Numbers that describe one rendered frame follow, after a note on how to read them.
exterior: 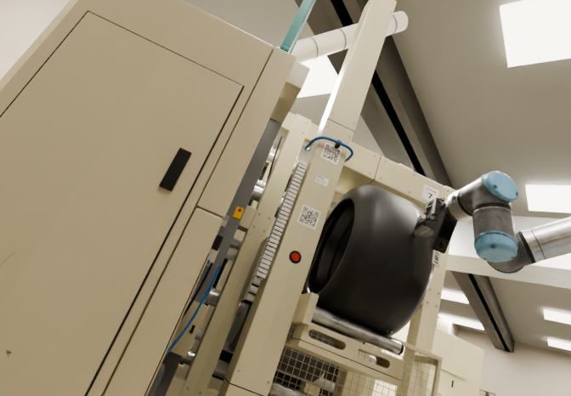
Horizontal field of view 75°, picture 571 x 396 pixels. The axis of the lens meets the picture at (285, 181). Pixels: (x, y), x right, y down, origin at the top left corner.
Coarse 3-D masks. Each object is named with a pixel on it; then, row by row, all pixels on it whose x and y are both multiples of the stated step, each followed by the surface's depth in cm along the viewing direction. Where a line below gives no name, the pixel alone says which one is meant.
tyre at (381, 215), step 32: (352, 192) 150; (384, 192) 138; (352, 224) 173; (384, 224) 124; (320, 256) 172; (352, 256) 122; (384, 256) 120; (416, 256) 123; (320, 288) 165; (352, 288) 120; (384, 288) 120; (416, 288) 121; (352, 320) 125; (384, 320) 123
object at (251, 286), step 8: (264, 240) 176; (256, 256) 181; (256, 264) 169; (248, 280) 170; (256, 280) 165; (248, 288) 163; (256, 288) 166; (240, 296) 172; (248, 296) 162; (248, 304) 175
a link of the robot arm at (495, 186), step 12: (480, 180) 97; (492, 180) 94; (504, 180) 95; (468, 192) 100; (480, 192) 96; (492, 192) 93; (504, 192) 93; (516, 192) 94; (468, 204) 100; (480, 204) 95
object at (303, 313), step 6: (306, 294) 123; (312, 294) 118; (300, 300) 126; (306, 300) 120; (312, 300) 118; (300, 306) 123; (306, 306) 118; (312, 306) 117; (300, 312) 121; (306, 312) 116; (312, 312) 117; (294, 318) 124; (300, 318) 118; (306, 318) 116; (294, 324) 127; (300, 324) 120; (306, 324) 115
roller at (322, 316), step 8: (320, 312) 121; (328, 312) 123; (320, 320) 121; (328, 320) 121; (336, 320) 122; (344, 320) 123; (336, 328) 122; (344, 328) 122; (352, 328) 122; (360, 328) 123; (368, 328) 125; (352, 336) 123; (360, 336) 122; (368, 336) 123; (376, 336) 124; (384, 336) 125; (376, 344) 123; (384, 344) 123; (392, 344) 124; (400, 344) 125; (392, 352) 125; (400, 352) 124
